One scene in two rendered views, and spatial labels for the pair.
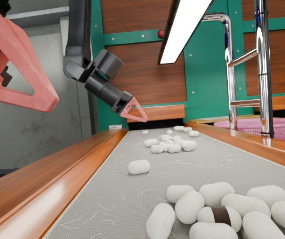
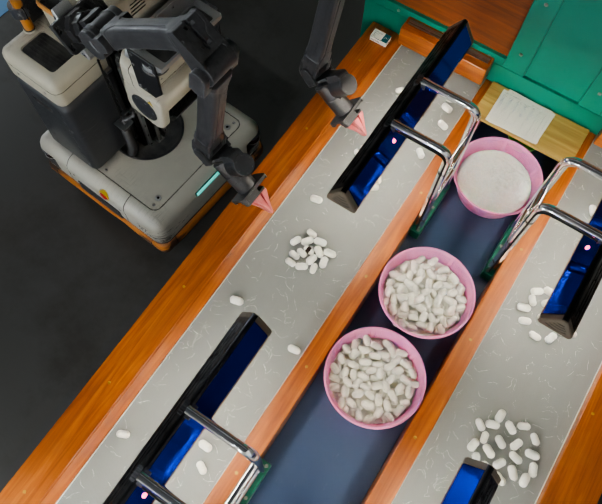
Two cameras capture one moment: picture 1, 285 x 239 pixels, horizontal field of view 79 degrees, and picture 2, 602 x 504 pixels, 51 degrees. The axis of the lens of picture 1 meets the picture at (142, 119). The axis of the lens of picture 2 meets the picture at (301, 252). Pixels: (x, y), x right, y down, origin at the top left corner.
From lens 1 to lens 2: 1.69 m
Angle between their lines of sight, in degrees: 68
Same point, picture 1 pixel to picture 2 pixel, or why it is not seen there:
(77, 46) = (314, 62)
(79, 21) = (320, 41)
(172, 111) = (465, 68)
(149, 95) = (453, 15)
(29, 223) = (263, 218)
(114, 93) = (338, 111)
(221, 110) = (552, 99)
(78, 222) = (277, 222)
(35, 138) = not seen: outside the picture
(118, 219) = (288, 229)
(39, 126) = not seen: outside the picture
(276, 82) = not seen: outside the picture
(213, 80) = (567, 57)
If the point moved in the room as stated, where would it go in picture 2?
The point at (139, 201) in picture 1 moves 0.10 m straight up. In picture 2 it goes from (299, 224) to (300, 209)
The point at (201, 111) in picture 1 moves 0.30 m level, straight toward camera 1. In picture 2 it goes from (520, 82) to (451, 133)
